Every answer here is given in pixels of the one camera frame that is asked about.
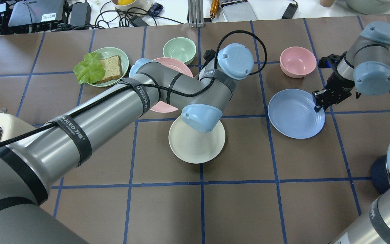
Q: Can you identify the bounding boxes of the cardboard tube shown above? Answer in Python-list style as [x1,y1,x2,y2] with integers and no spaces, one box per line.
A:
[319,0,335,8]

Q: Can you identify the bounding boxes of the white bowl with fruit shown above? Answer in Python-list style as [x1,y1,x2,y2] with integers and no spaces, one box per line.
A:
[111,0,153,13]

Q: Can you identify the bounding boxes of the green plate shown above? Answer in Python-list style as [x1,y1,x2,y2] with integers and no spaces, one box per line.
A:
[87,47,129,87]

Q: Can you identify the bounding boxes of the black power adapter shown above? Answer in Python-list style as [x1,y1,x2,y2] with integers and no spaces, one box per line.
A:
[281,3,299,19]

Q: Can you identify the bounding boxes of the aluminium frame post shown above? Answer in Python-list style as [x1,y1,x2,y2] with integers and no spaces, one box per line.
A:
[188,0,205,28]

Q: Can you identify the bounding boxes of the cream plate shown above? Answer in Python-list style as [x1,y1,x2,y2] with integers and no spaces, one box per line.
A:
[168,117,226,164]

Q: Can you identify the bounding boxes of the kitchen scale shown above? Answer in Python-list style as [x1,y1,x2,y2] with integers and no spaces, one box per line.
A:
[220,0,258,22]

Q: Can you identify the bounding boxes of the green lettuce leaf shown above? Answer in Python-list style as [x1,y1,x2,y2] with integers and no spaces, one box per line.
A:
[73,52,105,84]

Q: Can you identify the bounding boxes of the pink bowl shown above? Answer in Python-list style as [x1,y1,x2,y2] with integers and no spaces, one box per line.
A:
[280,46,318,78]

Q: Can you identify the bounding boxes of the pink plate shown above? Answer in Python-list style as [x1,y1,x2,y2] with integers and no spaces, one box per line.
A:
[150,57,194,113]

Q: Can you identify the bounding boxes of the bread slice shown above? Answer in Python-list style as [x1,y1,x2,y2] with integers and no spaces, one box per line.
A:
[97,55,123,84]

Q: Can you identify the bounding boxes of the yellow handled screwdriver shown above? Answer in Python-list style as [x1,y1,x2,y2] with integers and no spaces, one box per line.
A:
[209,0,220,19]

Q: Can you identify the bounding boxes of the blue plate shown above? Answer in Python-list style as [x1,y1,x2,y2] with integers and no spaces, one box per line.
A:
[267,89,325,139]

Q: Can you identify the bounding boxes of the green bowl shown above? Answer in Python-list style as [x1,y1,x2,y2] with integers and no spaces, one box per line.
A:
[162,37,197,65]

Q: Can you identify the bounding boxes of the steel mixing bowl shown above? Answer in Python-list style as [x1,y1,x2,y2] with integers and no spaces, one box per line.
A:
[345,0,390,15]

